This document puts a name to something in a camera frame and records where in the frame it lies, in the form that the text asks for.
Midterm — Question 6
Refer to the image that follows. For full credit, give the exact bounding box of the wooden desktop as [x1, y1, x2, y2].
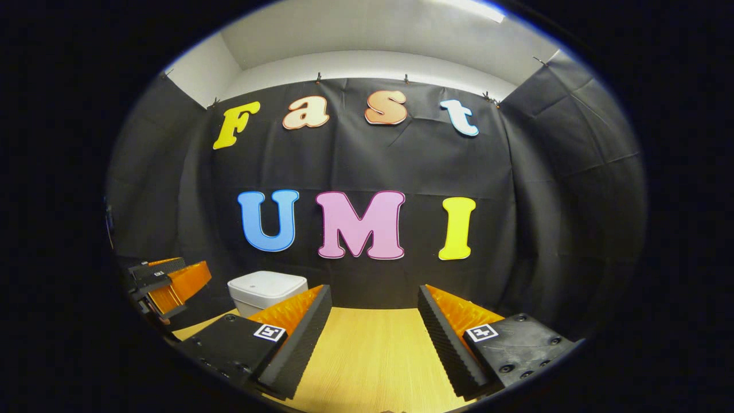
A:
[171, 307, 478, 413]

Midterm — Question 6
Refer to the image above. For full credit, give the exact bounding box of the white desktop garbage bin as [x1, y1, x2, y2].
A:
[227, 270, 309, 320]

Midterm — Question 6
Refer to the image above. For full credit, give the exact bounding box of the black backdrop cloth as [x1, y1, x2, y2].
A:
[105, 52, 649, 345]

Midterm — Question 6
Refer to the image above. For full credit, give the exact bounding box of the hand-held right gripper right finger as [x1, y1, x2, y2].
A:
[416, 283, 578, 402]

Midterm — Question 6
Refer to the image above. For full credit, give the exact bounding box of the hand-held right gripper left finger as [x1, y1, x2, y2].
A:
[174, 284, 334, 401]

